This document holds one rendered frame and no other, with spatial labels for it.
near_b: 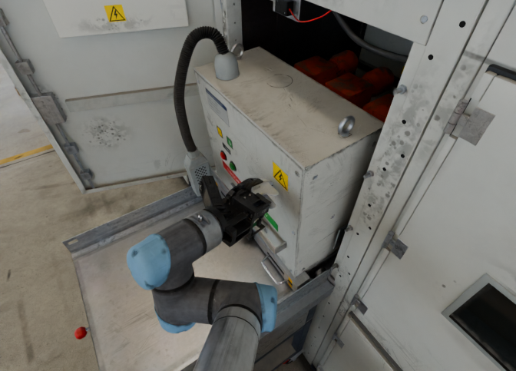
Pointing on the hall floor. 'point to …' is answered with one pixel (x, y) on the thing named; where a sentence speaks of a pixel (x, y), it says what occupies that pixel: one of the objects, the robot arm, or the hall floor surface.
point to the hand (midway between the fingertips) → (266, 183)
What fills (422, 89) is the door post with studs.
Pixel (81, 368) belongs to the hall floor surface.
